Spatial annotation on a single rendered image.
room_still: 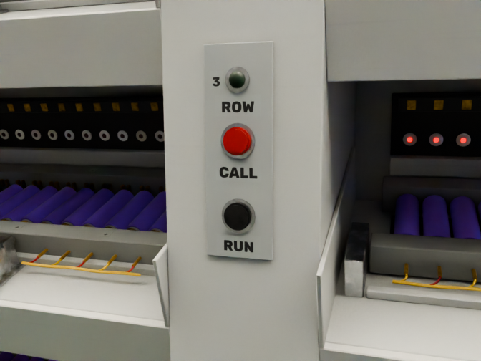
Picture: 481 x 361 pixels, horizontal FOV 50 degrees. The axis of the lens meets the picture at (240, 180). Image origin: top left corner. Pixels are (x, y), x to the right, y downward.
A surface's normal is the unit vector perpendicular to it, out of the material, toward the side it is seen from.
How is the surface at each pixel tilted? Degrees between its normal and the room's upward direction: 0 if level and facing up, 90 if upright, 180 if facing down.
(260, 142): 90
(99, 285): 17
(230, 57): 90
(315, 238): 90
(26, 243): 107
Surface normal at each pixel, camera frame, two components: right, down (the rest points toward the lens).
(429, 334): -0.09, -0.91
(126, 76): -0.29, 0.42
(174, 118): -0.30, 0.14
